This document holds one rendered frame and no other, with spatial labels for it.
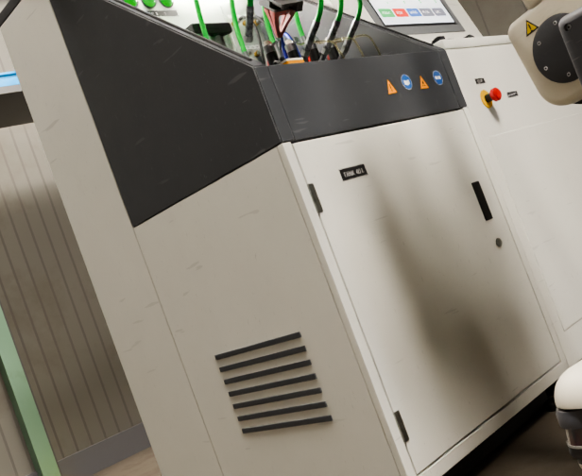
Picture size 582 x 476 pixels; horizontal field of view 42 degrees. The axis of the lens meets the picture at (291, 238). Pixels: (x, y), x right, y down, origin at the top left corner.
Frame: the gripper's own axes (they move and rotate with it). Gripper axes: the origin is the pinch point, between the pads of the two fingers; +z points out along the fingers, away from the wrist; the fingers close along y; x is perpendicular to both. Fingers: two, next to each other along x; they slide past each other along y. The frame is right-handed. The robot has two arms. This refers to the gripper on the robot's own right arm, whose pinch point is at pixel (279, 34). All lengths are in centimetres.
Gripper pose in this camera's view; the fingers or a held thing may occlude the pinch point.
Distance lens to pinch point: 190.6
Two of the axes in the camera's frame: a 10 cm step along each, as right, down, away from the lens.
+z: -0.4, 8.2, 5.6
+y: -5.9, -4.8, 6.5
